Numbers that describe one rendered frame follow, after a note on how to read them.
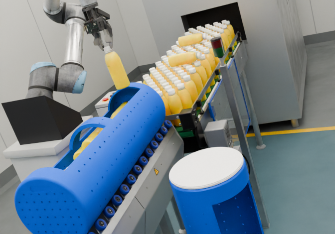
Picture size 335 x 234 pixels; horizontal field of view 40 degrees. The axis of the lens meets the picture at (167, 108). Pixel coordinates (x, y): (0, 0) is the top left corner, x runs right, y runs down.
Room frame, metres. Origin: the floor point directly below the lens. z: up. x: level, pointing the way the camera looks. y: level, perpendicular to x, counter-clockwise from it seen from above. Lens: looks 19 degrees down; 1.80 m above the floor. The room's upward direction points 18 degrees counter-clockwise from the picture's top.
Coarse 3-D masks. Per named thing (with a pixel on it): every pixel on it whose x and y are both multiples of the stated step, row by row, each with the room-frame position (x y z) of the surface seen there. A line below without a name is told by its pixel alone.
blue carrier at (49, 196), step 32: (128, 96) 2.19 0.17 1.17; (160, 96) 2.13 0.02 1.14; (128, 128) 1.78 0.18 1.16; (64, 160) 1.76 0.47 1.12; (96, 160) 1.52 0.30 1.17; (128, 160) 1.67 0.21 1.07; (32, 192) 1.41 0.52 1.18; (64, 192) 1.35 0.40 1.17; (96, 192) 1.42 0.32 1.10; (32, 224) 1.43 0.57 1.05; (64, 224) 1.38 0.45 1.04
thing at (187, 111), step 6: (192, 108) 2.20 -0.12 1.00; (180, 114) 2.17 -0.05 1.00; (186, 114) 2.15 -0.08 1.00; (192, 114) 2.16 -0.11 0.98; (180, 120) 2.17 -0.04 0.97; (186, 120) 2.16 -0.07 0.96; (192, 120) 2.15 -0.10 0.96; (198, 120) 2.18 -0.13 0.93; (186, 126) 2.16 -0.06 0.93; (192, 126) 2.15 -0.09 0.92
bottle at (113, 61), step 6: (108, 54) 2.06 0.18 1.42; (114, 54) 2.06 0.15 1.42; (108, 60) 2.06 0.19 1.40; (114, 60) 2.05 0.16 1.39; (120, 60) 2.07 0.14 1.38; (108, 66) 2.06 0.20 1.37; (114, 66) 2.05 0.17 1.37; (120, 66) 2.06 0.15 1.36; (114, 72) 2.05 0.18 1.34; (120, 72) 2.05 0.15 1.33; (114, 78) 2.05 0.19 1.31; (120, 78) 2.05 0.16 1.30; (126, 78) 2.06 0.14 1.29; (120, 84) 2.05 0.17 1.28; (126, 84) 2.05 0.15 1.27
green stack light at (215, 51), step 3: (216, 48) 2.41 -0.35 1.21; (219, 48) 2.41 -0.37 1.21; (222, 48) 2.41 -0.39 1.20; (213, 51) 2.43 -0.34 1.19; (216, 51) 2.41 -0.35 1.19; (219, 51) 2.41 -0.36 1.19; (222, 51) 2.41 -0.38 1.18; (216, 54) 2.41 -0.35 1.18; (219, 54) 2.41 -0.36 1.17; (222, 54) 2.41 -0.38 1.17
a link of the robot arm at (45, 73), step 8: (40, 64) 2.16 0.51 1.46; (48, 64) 2.17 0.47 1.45; (32, 72) 2.15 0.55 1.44; (40, 72) 2.14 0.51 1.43; (48, 72) 2.14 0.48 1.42; (56, 72) 2.15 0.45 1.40; (32, 80) 2.12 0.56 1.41; (40, 80) 2.11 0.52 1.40; (48, 80) 2.13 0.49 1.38; (56, 80) 2.13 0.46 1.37; (56, 88) 2.14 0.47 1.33
